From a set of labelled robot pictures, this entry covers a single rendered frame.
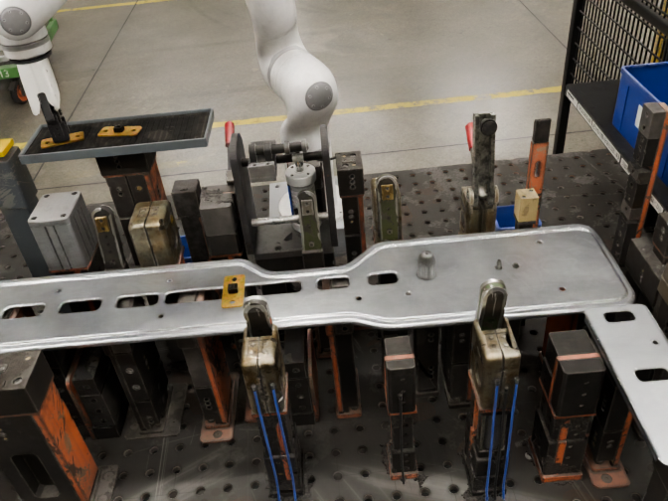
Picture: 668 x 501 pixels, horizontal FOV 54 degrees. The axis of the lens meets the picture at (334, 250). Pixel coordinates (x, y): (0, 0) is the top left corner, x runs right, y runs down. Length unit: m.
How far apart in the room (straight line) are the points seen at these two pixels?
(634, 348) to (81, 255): 0.97
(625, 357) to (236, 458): 0.71
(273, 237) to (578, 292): 0.59
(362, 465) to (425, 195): 0.91
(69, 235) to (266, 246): 0.37
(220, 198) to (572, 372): 0.70
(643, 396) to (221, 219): 0.77
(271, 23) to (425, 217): 0.70
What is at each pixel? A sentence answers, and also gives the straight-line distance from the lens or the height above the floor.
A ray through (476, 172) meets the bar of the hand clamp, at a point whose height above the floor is 1.11.
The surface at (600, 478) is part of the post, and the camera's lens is 1.28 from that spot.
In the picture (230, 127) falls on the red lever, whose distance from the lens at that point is 1.36.
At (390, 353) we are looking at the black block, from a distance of 1.03.
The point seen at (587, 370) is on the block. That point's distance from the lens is 1.05.
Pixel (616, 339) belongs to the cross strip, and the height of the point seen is 1.00.
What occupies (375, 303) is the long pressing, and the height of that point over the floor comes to 1.00.
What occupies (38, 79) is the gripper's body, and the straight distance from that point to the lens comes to 1.34.
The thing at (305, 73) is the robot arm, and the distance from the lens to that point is 1.43.
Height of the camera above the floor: 1.74
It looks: 37 degrees down
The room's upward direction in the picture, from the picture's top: 6 degrees counter-clockwise
